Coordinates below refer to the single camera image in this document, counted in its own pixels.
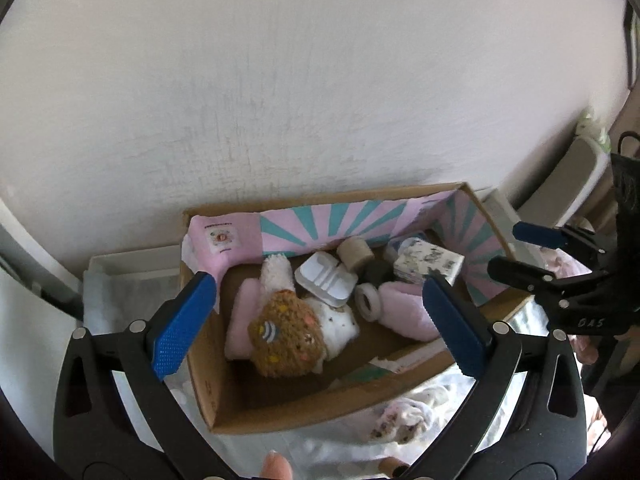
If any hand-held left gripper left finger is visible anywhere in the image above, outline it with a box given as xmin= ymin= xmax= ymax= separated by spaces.
xmin=52 ymin=271 xmax=236 ymax=480

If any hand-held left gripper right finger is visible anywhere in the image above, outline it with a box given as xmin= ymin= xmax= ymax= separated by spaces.
xmin=400 ymin=275 xmax=588 ymax=480

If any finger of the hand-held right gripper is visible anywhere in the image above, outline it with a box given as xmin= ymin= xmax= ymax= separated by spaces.
xmin=512 ymin=221 xmax=608 ymax=257
xmin=486 ymin=256 xmax=598 ymax=311

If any pink fluffy sock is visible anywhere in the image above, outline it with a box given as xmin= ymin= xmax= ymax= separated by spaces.
xmin=224 ymin=254 xmax=297 ymax=362
xmin=377 ymin=281 xmax=441 ymax=343

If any white speckled small box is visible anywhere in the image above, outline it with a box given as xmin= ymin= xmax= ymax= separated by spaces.
xmin=392 ymin=240 xmax=466 ymax=287

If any white tape roll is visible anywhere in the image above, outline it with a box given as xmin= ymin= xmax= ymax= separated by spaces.
xmin=354 ymin=282 xmax=384 ymax=322

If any brown plush toy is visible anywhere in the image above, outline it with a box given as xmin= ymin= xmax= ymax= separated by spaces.
xmin=247 ymin=290 xmax=327 ymax=380

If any white stained patterned cloth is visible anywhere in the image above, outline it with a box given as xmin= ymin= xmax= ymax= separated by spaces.
xmin=367 ymin=385 xmax=453 ymax=446

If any white dotted sock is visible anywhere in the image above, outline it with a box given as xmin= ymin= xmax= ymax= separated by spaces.
xmin=310 ymin=297 xmax=361 ymax=361

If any pink teal printed cardboard box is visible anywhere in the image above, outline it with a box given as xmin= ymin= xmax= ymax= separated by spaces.
xmin=180 ymin=181 xmax=537 ymax=435

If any white earphone case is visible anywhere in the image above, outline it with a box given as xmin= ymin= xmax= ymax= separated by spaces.
xmin=294 ymin=252 xmax=359 ymax=307

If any desktop with clear cover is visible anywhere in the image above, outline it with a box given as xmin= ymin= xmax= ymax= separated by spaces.
xmin=80 ymin=260 xmax=551 ymax=480

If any person's right hand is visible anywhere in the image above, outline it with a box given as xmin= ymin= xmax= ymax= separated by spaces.
xmin=575 ymin=332 xmax=601 ymax=367

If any person's left hand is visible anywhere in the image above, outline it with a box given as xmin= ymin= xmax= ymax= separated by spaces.
xmin=260 ymin=451 xmax=293 ymax=480

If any pink cloth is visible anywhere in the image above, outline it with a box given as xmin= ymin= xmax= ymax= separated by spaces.
xmin=542 ymin=254 xmax=592 ymax=281

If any grey chair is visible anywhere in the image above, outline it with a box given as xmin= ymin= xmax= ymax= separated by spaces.
xmin=515 ymin=136 xmax=617 ymax=227

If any small brown cylinder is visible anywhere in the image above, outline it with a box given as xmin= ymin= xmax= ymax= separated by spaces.
xmin=379 ymin=456 xmax=408 ymax=478

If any grey door frame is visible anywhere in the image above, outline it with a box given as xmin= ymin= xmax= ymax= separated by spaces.
xmin=0 ymin=200 xmax=86 ymax=322

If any dark framed wall picture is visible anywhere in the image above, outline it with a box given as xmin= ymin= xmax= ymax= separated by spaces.
xmin=624 ymin=0 xmax=640 ymax=92

